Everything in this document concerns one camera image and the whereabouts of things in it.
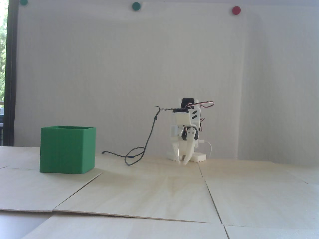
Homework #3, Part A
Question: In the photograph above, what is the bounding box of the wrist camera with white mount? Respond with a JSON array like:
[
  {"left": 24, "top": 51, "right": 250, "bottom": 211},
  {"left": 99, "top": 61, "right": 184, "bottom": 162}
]
[{"left": 172, "top": 107, "right": 192, "bottom": 125}]

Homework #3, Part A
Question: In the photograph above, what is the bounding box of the white power cable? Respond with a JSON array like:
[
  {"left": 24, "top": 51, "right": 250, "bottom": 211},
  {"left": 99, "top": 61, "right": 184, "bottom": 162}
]
[{"left": 199, "top": 140, "right": 213, "bottom": 159}]

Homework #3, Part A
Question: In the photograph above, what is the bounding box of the dark window frame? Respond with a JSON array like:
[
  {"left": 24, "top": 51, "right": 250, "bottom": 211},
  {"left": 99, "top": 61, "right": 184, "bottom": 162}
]
[{"left": 5, "top": 0, "right": 19, "bottom": 147}]

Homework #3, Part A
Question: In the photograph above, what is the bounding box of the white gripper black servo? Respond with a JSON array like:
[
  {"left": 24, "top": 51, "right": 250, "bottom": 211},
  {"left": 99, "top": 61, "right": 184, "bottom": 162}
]
[{"left": 170, "top": 124, "right": 200, "bottom": 166}]

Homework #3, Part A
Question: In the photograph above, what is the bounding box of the black camera cable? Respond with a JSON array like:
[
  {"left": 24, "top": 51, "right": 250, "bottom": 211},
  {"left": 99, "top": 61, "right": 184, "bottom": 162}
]
[{"left": 102, "top": 106, "right": 176, "bottom": 166}]

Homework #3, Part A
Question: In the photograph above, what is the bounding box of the red white black servo wiring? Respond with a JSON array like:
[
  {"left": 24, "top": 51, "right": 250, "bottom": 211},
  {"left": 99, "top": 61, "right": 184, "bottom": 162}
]
[{"left": 183, "top": 101, "right": 215, "bottom": 132}]

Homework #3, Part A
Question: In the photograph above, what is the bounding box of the white paper backdrop sheet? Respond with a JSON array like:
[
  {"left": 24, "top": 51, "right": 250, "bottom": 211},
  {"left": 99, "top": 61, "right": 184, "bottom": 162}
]
[{"left": 14, "top": 1, "right": 246, "bottom": 160}]

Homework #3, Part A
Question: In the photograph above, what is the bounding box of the green box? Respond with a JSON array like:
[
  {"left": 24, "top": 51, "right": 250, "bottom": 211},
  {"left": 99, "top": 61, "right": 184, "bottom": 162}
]
[{"left": 39, "top": 125, "right": 96, "bottom": 174}]

